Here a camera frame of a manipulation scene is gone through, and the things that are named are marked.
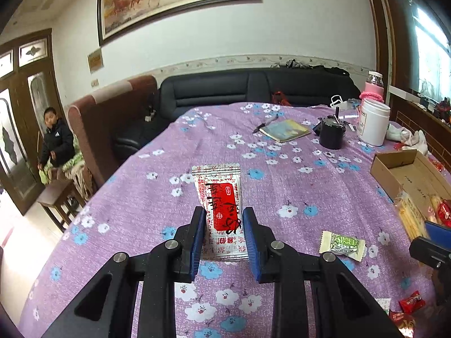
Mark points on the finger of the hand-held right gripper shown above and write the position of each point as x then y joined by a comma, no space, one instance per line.
437,230

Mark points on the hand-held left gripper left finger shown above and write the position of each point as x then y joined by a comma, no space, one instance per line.
197,246

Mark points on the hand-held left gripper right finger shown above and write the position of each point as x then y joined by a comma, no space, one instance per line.
252,246

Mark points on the red round-emblem snack packet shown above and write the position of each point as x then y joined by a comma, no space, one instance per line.
445,213

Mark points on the yellow cracker packet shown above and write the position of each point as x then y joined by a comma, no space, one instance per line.
410,214

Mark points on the small red candy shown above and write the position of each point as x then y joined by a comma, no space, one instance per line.
412,302

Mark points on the cardboard box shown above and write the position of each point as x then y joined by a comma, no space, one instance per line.
415,179

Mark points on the small white green packet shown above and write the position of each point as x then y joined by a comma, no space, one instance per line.
341,244

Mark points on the red foil wrappers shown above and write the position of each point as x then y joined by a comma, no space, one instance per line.
437,164

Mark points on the purple floral tablecloth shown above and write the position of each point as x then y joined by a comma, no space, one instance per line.
141,200

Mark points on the white socks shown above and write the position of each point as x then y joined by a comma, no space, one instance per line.
415,141

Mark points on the green notebook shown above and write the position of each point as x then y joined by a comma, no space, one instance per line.
285,130

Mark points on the black pen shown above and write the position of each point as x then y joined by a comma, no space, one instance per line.
264,124

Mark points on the pile of assorted gadgets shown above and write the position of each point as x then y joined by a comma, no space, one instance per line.
442,107

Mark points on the white plastic jar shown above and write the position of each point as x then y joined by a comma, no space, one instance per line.
373,123

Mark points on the black round container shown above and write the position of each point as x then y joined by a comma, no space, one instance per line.
331,135

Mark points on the green patterned cloth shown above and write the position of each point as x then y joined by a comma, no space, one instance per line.
75,162

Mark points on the wooden stool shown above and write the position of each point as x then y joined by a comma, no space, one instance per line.
56,192

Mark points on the red cloth item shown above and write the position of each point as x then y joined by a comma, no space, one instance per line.
280,98

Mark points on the pink sleeved bottle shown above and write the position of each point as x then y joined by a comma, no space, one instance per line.
372,89

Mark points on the brown armchair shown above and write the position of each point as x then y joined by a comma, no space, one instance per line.
102,123

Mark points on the black leather sofa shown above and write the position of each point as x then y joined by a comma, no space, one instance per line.
211,88

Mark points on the window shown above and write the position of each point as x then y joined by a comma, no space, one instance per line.
433,52

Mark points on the wooden glass door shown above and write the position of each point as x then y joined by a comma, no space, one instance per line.
19,197

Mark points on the dark clothes pile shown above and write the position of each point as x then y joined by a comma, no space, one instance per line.
296,64

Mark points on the small wall plaque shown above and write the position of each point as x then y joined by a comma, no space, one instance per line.
95,60

